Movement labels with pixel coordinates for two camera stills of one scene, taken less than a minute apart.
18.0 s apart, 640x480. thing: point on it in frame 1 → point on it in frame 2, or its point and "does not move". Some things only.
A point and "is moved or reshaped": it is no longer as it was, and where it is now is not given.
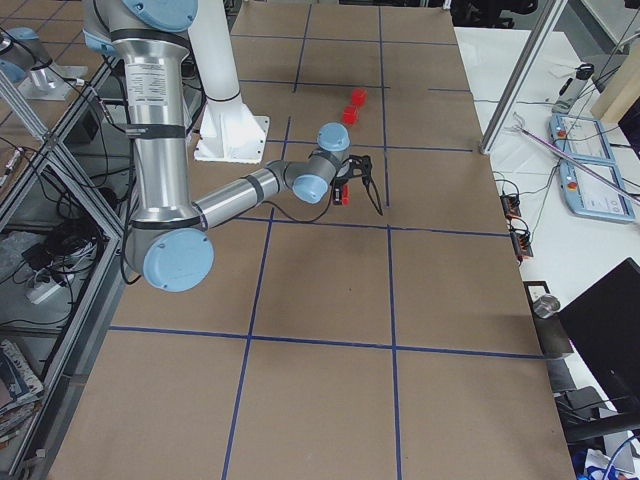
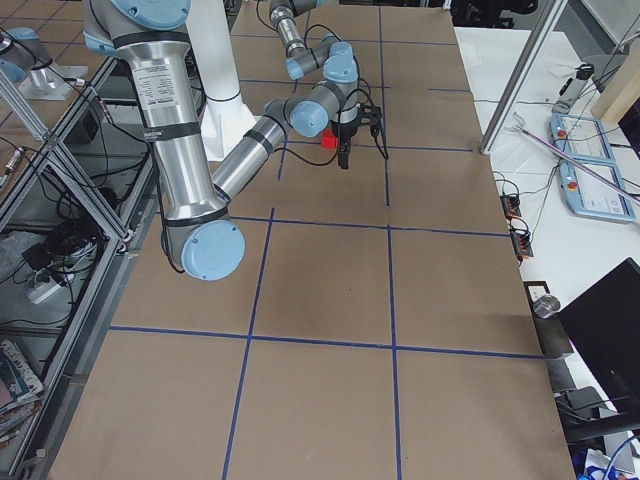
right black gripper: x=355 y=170 → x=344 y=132
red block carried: x=346 y=194 is moved or reshaped
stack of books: x=20 y=391 does not move
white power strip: x=38 y=294 does not move
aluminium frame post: x=522 y=76 does not move
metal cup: x=545 y=306 does not move
